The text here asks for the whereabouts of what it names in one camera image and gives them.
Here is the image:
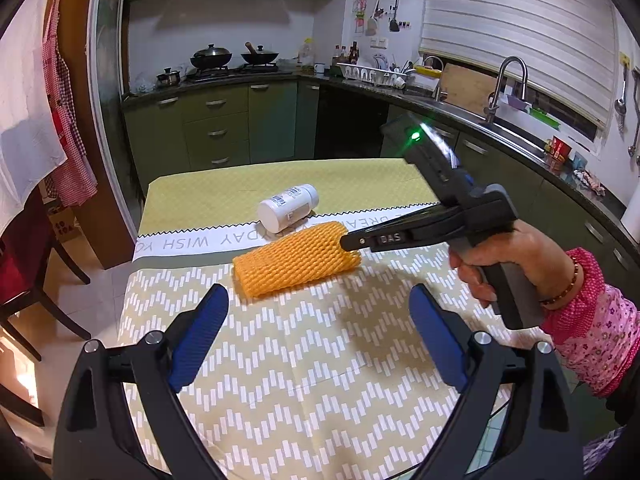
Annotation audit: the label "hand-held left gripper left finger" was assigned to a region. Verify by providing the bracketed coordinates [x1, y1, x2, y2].
[52, 283, 231, 480]

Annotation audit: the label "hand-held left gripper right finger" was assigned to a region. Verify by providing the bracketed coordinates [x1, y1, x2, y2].
[409, 283, 585, 480]

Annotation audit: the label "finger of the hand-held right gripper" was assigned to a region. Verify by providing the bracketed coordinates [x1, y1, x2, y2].
[340, 230, 452, 254]
[345, 204, 463, 236]

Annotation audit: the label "orange foam net sleeve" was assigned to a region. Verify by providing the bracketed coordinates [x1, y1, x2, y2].
[232, 223, 362, 301]

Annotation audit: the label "person's right hand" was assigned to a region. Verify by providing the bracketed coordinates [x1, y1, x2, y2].
[448, 221, 583, 311]

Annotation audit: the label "white plastic bottle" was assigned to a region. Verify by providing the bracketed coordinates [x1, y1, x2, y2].
[258, 184, 319, 233]

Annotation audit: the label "red plastic container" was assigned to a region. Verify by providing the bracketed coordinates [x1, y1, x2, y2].
[545, 136, 573, 171]

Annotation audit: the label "yellow patterned tablecloth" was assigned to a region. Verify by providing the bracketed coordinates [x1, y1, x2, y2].
[117, 157, 566, 480]

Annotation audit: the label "steel kitchen faucet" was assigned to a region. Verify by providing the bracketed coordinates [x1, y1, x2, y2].
[482, 56, 528, 123]

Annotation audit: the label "plastic food bag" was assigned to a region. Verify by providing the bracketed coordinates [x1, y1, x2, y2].
[572, 170, 606, 196]

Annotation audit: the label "wooden cutting board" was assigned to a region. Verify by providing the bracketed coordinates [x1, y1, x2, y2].
[440, 62, 501, 111]

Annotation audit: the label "white dish rack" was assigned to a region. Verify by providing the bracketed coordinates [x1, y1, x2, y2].
[336, 57, 416, 92]

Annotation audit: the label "hanging steel ladle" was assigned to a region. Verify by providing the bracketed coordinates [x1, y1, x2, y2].
[614, 52, 631, 133]

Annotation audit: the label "dark wooden chair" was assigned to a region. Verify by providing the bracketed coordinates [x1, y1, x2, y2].
[0, 190, 93, 361]

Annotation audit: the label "green kitchen cabinets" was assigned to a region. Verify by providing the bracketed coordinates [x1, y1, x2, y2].
[122, 80, 640, 281]

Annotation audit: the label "white window blind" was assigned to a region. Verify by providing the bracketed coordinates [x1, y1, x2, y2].
[419, 0, 621, 128]

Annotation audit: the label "gas stove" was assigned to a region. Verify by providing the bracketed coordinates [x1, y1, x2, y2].
[187, 62, 281, 82]

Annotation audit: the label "black wok with lid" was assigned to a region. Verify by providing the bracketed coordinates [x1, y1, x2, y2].
[190, 44, 233, 70]

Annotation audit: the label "red checked apron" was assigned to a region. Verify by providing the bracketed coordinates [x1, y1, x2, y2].
[42, 0, 98, 208]

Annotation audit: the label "white hanging cloth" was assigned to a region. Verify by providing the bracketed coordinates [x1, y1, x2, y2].
[0, 0, 68, 231]

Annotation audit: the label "beaded bracelet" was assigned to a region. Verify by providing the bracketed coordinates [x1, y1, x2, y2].
[537, 255, 584, 307]

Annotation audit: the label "black wok with wooden handle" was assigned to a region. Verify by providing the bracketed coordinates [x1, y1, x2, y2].
[240, 42, 280, 66]

